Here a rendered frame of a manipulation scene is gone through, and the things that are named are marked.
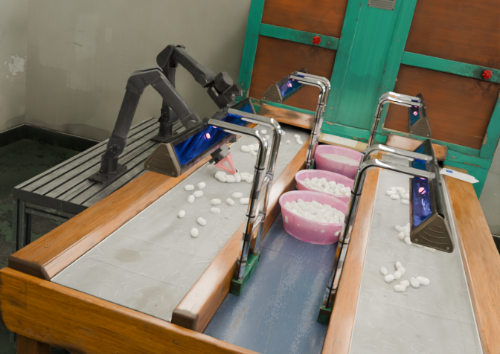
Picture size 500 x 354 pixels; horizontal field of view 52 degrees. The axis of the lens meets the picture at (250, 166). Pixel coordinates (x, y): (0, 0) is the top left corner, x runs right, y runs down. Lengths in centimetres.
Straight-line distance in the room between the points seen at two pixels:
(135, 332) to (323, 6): 198
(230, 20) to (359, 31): 121
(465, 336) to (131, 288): 81
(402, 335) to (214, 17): 279
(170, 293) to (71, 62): 309
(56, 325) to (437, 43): 211
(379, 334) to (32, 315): 80
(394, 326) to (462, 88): 164
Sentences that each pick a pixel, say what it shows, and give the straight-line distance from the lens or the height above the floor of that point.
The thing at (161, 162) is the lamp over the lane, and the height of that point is 107.
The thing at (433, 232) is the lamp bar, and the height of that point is 107.
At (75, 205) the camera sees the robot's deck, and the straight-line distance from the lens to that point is 182.
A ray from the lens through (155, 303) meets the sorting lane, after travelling 122.
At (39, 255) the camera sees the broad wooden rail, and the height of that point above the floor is 76.
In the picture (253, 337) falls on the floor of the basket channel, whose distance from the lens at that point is 128.
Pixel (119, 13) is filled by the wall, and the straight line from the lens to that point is 395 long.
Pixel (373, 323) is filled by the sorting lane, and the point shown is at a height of 74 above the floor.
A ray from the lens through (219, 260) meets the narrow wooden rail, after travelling 136.
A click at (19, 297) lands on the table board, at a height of 68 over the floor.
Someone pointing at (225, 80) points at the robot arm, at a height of 104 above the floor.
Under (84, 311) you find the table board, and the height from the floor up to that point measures 71.
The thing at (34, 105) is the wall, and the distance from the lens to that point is 440.
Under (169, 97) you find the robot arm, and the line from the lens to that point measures 194.
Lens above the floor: 144
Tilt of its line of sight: 19 degrees down
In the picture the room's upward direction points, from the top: 10 degrees clockwise
